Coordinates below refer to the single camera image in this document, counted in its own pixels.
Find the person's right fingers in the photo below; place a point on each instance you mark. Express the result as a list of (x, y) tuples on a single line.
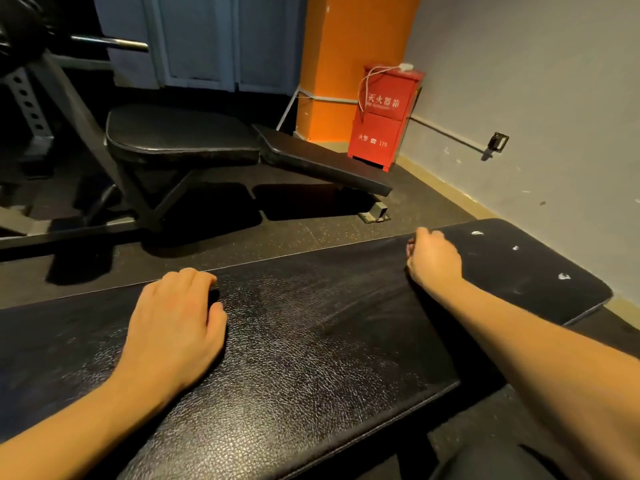
[(414, 252)]

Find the blue double door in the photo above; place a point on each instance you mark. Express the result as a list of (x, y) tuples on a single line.
[(200, 39)]

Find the person's right forearm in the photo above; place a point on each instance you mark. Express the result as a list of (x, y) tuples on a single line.
[(540, 364)]

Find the black bench seat pad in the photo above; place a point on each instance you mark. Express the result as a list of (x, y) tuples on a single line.
[(180, 132)]

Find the black bench back pad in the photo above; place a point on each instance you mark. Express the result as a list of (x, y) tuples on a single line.
[(320, 162)]

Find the grey metal bench frame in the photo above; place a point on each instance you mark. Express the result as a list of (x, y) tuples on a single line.
[(70, 109)]

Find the steel barbell bar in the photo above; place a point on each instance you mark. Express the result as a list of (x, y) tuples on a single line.
[(112, 42)]

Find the black wall socket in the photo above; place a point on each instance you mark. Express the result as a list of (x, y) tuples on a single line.
[(498, 142)]

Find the person's right hand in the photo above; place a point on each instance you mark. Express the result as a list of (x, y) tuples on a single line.
[(437, 262)]

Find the person's left hand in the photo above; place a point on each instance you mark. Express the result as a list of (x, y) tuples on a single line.
[(167, 334)]

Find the black leather flat bench pad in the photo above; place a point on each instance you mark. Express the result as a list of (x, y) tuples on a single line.
[(325, 344)]

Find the person's left forearm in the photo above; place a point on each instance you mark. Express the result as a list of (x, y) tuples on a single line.
[(70, 434)]

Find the black weight plates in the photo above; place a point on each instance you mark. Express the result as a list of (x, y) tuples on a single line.
[(22, 29)]

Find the white charger plug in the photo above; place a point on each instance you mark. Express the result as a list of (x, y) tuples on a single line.
[(406, 66)]

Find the person's left thumb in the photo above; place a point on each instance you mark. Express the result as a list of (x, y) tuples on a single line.
[(218, 322)]

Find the orange pillar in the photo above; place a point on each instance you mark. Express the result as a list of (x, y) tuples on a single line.
[(345, 49)]

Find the red fire extinguisher box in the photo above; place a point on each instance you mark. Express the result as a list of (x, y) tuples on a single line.
[(382, 129)]

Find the grey perforated rack upright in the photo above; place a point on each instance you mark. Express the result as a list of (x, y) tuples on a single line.
[(27, 107)]

